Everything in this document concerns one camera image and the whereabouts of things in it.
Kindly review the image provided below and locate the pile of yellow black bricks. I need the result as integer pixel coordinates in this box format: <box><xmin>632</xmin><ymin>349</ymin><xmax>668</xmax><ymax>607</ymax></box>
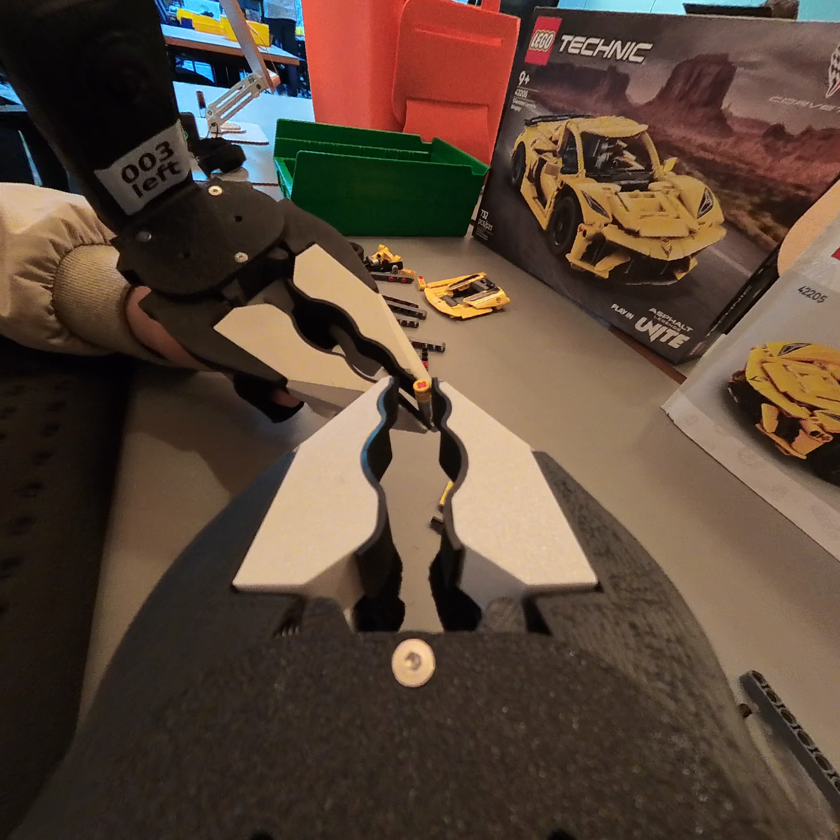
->
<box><xmin>738</xmin><ymin>669</ymin><xmax>840</xmax><ymax>796</ymax></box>

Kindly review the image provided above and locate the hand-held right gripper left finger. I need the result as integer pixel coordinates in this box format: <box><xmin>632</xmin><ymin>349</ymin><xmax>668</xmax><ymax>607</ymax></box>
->
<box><xmin>233</xmin><ymin>378</ymin><xmax>400</xmax><ymax>624</ymax></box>

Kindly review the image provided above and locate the person's left hand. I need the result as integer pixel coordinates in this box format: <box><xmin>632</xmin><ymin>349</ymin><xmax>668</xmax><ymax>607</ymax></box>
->
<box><xmin>125</xmin><ymin>287</ymin><xmax>234</xmax><ymax>376</ymax></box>

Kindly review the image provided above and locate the toy car set box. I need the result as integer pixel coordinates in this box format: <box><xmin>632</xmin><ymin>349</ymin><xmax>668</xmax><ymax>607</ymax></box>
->
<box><xmin>471</xmin><ymin>7</ymin><xmax>840</xmax><ymax>366</ymax></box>

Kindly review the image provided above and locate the black rounded object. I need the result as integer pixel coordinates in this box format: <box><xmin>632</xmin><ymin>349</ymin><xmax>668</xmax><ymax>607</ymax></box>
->
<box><xmin>190</xmin><ymin>136</ymin><xmax>248</xmax><ymax>176</ymax></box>

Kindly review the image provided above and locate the wooden desk lamp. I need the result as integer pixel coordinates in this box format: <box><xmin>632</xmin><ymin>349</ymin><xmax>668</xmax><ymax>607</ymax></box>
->
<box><xmin>196</xmin><ymin>0</ymin><xmax>281</xmax><ymax>143</ymax></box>

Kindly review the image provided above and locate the toy car instruction booklet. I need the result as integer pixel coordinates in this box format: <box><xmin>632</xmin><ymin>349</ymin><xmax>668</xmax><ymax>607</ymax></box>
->
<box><xmin>661</xmin><ymin>217</ymin><xmax>840</xmax><ymax>565</ymax></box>

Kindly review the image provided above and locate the yellow toy car body section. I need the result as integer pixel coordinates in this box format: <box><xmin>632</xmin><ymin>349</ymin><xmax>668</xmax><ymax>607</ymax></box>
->
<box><xmin>423</xmin><ymin>272</ymin><xmax>511</xmax><ymax>321</ymax></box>

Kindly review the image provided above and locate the person's left forearm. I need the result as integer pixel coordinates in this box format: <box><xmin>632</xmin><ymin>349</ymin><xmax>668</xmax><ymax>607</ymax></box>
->
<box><xmin>0</xmin><ymin>182</ymin><xmax>155</xmax><ymax>358</ymax></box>

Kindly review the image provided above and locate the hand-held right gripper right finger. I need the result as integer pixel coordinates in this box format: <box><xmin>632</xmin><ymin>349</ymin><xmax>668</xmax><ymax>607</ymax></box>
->
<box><xmin>430</xmin><ymin>379</ymin><xmax>599</xmax><ymax>614</ymax></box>

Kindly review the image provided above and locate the green plastic bin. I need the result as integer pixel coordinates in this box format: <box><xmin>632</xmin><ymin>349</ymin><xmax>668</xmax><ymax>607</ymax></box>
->
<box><xmin>274</xmin><ymin>118</ymin><xmax>490</xmax><ymax>238</ymax></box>

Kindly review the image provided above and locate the yellow brick subassembly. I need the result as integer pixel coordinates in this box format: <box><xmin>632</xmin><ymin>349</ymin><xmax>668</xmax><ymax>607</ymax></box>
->
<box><xmin>364</xmin><ymin>244</ymin><xmax>419</xmax><ymax>282</ymax></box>

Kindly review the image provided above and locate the group of black pinned beams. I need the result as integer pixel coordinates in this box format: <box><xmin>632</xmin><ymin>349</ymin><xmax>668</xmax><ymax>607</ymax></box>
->
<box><xmin>381</xmin><ymin>294</ymin><xmax>447</xmax><ymax>370</ymax></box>

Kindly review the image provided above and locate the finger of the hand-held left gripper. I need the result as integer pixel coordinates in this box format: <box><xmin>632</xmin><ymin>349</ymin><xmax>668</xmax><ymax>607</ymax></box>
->
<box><xmin>287</xmin><ymin>243</ymin><xmax>431</xmax><ymax>386</ymax></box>
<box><xmin>213</xmin><ymin>302</ymin><xmax>388</xmax><ymax>395</ymax></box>

